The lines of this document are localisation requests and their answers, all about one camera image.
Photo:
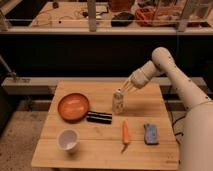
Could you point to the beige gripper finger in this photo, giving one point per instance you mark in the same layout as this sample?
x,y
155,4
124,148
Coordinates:
x,y
125,86
130,90

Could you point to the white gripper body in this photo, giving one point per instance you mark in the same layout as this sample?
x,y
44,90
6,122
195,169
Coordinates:
x,y
140,77

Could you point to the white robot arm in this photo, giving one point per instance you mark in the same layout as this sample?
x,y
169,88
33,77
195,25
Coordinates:
x,y
196,151

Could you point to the orange carrot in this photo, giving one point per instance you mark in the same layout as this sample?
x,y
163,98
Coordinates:
x,y
125,136

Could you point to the blue sponge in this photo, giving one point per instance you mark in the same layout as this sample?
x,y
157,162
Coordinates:
x,y
151,136

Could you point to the orange tool case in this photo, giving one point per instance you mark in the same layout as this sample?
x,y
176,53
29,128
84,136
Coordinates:
x,y
148,18

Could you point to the black bowl on bench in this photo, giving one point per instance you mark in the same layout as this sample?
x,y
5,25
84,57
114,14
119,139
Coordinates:
x,y
122,19

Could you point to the orange frying pan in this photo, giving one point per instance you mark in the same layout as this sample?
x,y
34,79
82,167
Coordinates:
x,y
75,107

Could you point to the white cup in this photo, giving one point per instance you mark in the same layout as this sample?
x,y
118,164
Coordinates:
x,y
67,140

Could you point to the metal clamp stand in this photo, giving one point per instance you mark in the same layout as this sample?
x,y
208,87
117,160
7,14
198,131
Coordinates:
x,y
12,74

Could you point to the wooden upright post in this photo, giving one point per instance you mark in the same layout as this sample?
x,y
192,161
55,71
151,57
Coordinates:
x,y
91,5

